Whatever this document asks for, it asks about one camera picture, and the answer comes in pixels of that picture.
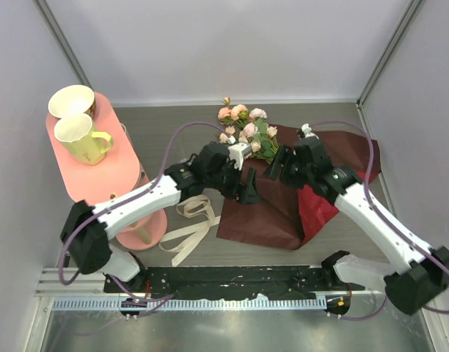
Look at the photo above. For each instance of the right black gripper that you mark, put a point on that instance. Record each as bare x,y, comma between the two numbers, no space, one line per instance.
282,158

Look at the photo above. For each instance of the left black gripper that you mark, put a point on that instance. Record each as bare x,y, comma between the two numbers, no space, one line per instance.
235,192

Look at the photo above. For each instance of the dark red wrapping paper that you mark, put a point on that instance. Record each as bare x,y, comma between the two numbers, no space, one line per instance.
285,217

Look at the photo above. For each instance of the pink flower bouquet red wrap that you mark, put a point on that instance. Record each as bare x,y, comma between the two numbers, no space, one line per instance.
249,126

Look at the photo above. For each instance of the cream ribbon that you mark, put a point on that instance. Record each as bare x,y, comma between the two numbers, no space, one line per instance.
183,241

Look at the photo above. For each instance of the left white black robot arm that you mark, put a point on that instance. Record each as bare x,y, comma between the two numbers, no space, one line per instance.
89,229

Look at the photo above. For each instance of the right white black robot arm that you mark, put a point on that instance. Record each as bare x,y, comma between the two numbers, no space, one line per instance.
421,272

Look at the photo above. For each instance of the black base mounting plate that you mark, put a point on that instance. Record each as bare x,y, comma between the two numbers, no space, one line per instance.
235,283

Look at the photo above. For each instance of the pink tiered shelf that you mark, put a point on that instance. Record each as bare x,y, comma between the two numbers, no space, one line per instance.
117,174

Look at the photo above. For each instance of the yellow green mug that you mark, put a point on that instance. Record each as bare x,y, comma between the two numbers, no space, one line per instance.
80,137

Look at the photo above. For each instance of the white bowl mug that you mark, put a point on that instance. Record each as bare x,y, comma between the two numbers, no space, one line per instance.
74,99

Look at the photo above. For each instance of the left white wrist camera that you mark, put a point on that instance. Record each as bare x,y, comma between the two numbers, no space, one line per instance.
238,152

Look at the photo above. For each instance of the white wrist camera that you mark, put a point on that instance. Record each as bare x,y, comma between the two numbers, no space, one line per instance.
306,132
238,152

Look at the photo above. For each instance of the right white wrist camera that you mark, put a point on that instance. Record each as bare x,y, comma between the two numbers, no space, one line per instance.
306,132

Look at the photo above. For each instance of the white slotted cable duct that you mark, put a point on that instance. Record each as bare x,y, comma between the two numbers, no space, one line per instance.
127,304

